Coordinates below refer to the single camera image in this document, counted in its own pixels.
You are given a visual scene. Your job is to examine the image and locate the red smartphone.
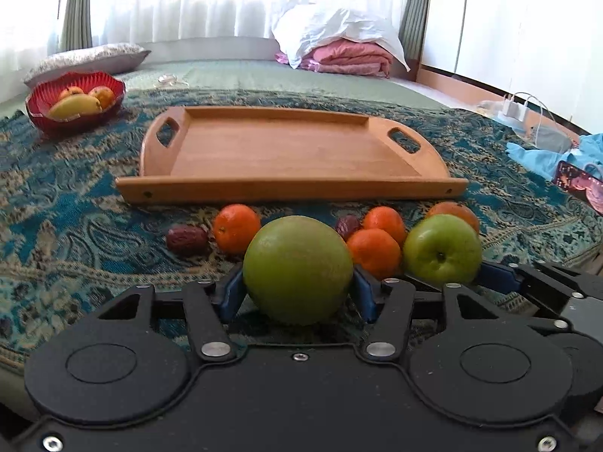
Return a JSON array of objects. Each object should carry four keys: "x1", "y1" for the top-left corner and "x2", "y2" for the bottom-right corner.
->
[{"x1": 553, "y1": 161, "x2": 603, "y2": 215}]

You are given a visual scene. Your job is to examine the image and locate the white cord on mattress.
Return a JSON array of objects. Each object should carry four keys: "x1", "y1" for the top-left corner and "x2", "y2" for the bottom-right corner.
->
[{"x1": 153, "y1": 72, "x2": 190, "y2": 89}]

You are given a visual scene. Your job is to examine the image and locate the pink folded blanket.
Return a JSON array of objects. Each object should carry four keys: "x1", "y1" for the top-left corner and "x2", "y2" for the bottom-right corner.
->
[{"x1": 300, "y1": 39, "x2": 393, "y2": 78}]

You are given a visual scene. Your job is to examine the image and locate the grey pouch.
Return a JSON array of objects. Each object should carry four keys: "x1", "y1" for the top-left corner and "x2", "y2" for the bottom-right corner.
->
[{"x1": 530, "y1": 125, "x2": 573, "y2": 154}]

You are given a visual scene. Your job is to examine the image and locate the red scalloped fruit bowl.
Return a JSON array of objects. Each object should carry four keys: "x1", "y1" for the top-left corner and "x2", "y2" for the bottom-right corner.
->
[{"x1": 26, "y1": 72, "x2": 126, "y2": 138}]

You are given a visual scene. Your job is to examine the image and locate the green curtain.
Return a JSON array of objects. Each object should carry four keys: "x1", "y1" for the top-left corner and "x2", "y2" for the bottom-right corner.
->
[
  {"x1": 57, "y1": 0, "x2": 93, "y2": 52},
  {"x1": 399, "y1": 0, "x2": 429, "y2": 63}
]

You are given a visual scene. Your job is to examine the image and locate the white charger with cable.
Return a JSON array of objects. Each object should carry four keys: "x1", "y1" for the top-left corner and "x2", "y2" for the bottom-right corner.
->
[{"x1": 495, "y1": 92, "x2": 548, "y2": 146}]

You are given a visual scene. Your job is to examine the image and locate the orange fruit in bowl left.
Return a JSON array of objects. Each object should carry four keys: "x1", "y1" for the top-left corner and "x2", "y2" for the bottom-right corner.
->
[{"x1": 57, "y1": 86, "x2": 84, "y2": 101}]

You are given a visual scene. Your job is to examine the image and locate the green quilted mattress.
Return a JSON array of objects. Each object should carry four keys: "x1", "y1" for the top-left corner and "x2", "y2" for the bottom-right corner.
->
[{"x1": 0, "y1": 58, "x2": 454, "y2": 119}]

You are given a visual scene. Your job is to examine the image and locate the white crumpled duvet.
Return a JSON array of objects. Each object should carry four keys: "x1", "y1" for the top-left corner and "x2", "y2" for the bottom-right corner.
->
[{"x1": 271, "y1": 0, "x2": 409, "y2": 69}]

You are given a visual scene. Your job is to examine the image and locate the orange fruit in bowl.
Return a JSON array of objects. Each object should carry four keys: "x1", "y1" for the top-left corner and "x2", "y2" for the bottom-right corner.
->
[
  {"x1": 88, "y1": 86, "x2": 115, "y2": 110},
  {"x1": 57, "y1": 86, "x2": 84, "y2": 101}
]

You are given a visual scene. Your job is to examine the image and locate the small tangerine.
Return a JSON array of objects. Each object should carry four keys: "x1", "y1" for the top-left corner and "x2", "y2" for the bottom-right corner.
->
[
  {"x1": 363, "y1": 206, "x2": 407, "y2": 246},
  {"x1": 346, "y1": 229, "x2": 402, "y2": 279},
  {"x1": 213, "y1": 204, "x2": 262, "y2": 255}
]

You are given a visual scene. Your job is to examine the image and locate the orange fruit in bowl right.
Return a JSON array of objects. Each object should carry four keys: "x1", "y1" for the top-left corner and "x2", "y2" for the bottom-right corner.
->
[{"x1": 88, "y1": 86, "x2": 115, "y2": 110}]

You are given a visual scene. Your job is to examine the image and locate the green curtain left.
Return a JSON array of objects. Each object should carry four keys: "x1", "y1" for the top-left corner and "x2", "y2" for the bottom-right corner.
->
[{"x1": 57, "y1": 0, "x2": 93, "y2": 52}]

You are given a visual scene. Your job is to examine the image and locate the yellow mango in bowl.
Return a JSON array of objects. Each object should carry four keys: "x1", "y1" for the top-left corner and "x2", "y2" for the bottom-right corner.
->
[{"x1": 48, "y1": 94, "x2": 102, "y2": 121}]

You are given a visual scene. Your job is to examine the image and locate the green curtain right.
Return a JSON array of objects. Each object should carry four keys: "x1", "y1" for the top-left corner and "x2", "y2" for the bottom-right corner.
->
[{"x1": 399, "y1": 0, "x2": 429, "y2": 63}]

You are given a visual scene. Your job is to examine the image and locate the light blue cloth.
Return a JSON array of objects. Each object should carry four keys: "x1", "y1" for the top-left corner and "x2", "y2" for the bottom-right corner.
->
[{"x1": 506, "y1": 134, "x2": 603, "y2": 182}]

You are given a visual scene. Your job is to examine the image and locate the large round green fruit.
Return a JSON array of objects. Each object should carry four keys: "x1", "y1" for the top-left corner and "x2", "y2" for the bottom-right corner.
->
[{"x1": 242, "y1": 215, "x2": 354, "y2": 325}]

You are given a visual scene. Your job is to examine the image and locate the green apple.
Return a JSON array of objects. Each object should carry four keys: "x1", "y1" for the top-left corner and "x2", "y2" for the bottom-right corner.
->
[{"x1": 403, "y1": 214, "x2": 482, "y2": 289}]

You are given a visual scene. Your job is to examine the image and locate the dark red date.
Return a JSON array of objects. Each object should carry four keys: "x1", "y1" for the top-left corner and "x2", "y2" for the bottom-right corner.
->
[
  {"x1": 335, "y1": 214, "x2": 362, "y2": 242},
  {"x1": 165, "y1": 224, "x2": 208, "y2": 256}
]

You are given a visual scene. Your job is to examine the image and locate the grey floral pillow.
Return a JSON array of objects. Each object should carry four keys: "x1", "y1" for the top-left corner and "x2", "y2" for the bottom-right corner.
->
[{"x1": 23, "y1": 43, "x2": 151, "y2": 89}]

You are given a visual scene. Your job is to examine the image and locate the large dull orange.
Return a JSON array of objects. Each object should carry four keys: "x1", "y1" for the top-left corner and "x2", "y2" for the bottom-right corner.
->
[{"x1": 425, "y1": 201, "x2": 479, "y2": 233}]

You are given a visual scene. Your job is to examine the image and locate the wooden serving tray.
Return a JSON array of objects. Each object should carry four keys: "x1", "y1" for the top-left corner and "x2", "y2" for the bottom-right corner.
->
[{"x1": 115, "y1": 106, "x2": 468, "y2": 205}]

